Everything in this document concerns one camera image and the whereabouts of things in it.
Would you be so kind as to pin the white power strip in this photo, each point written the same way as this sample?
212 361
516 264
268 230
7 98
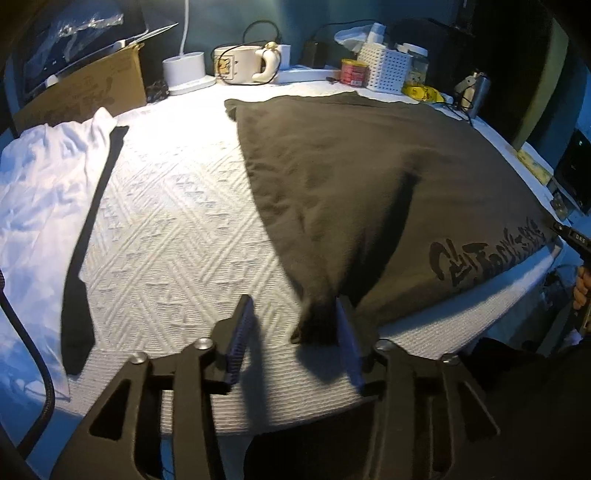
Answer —
304 75

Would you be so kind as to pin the red can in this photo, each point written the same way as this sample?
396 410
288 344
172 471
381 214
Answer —
353 74

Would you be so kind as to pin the white mug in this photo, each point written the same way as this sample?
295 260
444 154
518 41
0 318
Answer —
242 67

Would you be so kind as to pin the cardboard box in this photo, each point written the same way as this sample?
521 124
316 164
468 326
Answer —
92 87

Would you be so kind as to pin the yellow snack packet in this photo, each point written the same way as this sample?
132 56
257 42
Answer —
422 92

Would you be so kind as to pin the yellow-green door frame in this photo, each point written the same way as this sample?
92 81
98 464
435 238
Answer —
540 92

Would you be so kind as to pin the small black metal object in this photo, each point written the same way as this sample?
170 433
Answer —
158 91

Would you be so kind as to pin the white desk lamp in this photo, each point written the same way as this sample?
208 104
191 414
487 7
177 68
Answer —
184 69

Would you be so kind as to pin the person's right hand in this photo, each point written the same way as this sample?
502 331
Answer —
582 286

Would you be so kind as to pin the dark grey shirt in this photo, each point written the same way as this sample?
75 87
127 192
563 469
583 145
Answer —
369 184

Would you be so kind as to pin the black power adapter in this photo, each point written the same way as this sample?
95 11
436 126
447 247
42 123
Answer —
311 53

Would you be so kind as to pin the white shirt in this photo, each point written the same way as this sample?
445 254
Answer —
41 184

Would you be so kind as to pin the white tablet stand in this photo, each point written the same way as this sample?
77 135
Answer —
113 46

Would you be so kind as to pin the glass jar with white lid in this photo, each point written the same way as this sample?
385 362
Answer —
415 69

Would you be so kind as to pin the white plug charger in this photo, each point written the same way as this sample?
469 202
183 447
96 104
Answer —
284 55

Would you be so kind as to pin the laptop in plastic bag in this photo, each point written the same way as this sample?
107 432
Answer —
41 55

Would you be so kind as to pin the white plastic basket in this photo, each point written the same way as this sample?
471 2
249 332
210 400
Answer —
385 69

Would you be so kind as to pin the white tube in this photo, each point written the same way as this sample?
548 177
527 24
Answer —
377 33

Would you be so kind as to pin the black box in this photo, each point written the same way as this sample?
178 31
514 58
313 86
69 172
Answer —
575 161

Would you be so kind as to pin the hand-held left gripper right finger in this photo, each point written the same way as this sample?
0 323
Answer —
348 346

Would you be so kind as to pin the grey metal bottle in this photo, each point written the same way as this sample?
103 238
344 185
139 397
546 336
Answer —
478 94

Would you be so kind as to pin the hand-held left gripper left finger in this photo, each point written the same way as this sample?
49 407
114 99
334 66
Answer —
241 337

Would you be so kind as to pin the pale yellow cloth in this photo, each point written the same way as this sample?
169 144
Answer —
535 167

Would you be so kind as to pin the white tissue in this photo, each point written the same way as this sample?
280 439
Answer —
351 37

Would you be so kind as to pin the teal curtain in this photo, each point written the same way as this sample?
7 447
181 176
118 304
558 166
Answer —
323 18

